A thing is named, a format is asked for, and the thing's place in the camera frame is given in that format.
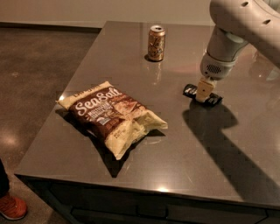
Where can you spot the dark trouser leg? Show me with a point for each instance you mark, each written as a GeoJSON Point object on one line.
{"type": "Point", "coordinates": [4, 181]}

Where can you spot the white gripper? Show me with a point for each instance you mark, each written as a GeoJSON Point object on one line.
{"type": "Point", "coordinates": [216, 67]}

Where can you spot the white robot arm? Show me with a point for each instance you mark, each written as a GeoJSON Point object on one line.
{"type": "Point", "coordinates": [237, 24]}

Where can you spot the gold drink can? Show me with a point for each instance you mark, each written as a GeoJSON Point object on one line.
{"type": "Point", "coordinates": [156, 43]}

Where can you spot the black rxbar chocolate bar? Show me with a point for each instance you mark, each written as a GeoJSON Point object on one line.
{"type": "Point", "coordinates": [190, 91]}

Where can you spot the red sneaker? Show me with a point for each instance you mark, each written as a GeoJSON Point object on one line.
{"type": "Point", "coordinates": [12, 208]}

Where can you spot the dark cabinet drawer front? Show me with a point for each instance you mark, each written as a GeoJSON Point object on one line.
{"type": "Point", "coordinates": [92, 204]}

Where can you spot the brown sea salt chip bag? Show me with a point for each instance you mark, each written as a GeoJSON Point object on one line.
{"type": "Point", "coordinates": [112, 116]}

